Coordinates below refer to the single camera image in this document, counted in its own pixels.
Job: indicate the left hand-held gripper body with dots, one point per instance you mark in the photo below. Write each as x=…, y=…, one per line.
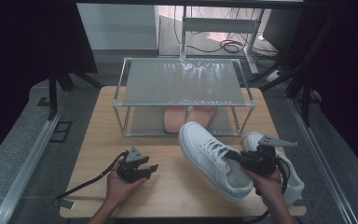
x=129, y=171

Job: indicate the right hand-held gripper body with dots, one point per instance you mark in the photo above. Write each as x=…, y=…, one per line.
x=259, y=161

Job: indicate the white sneaker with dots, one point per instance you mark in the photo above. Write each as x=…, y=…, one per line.
x=293, y=186
x=205, y=155

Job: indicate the pink slipper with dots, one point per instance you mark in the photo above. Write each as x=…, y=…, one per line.
x=174, y=119
x=202, y=116

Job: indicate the two-tier metal shoe rack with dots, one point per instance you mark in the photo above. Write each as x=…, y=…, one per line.
x=183, y=81

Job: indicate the person's left hand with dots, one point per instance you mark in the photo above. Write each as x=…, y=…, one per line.
x=118, y=189

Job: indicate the person's right hand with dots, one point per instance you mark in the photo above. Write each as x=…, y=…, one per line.
x=268, y=188

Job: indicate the grey tape piece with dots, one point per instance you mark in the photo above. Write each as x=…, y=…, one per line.
x=300, y=202
x=66, y=204

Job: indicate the black metal stand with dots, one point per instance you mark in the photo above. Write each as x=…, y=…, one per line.
x=52, y=93
x=306, y=102

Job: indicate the white power strip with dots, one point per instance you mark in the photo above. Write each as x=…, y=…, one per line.
x=273, y=75

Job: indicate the dark curtain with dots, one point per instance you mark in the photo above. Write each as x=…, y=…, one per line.
x=348, y=77
x=12, y=62

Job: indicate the dark box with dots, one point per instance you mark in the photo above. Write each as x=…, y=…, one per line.
x=282, y=31

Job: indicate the white cabinet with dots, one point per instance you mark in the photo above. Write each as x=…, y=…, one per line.
x=118, y=28

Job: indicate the aluminium floor rail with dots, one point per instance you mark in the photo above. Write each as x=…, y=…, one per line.
x=24, y=174
x=323, y=161

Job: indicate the white metal desk frame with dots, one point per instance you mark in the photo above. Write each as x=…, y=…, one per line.
x=220, y=25

